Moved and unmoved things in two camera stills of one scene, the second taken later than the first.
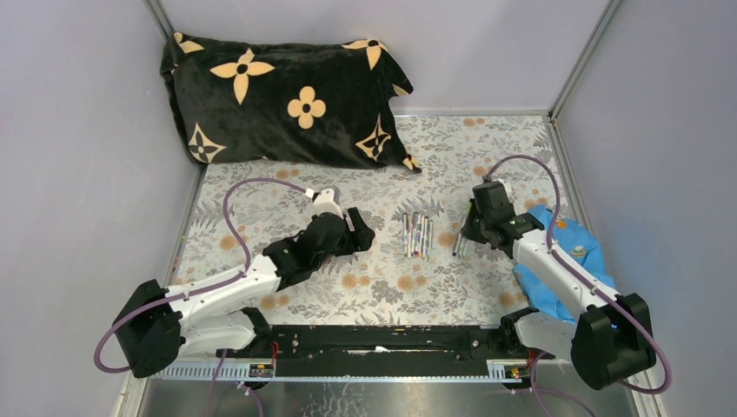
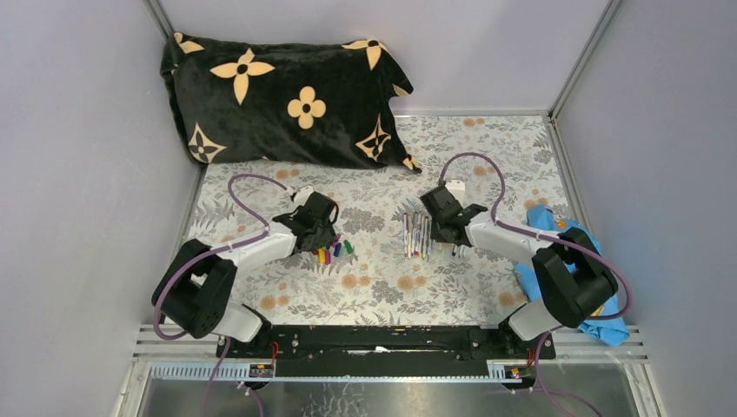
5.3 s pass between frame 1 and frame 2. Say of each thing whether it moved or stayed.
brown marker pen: stayed
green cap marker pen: stayed
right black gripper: moved
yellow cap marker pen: stayed
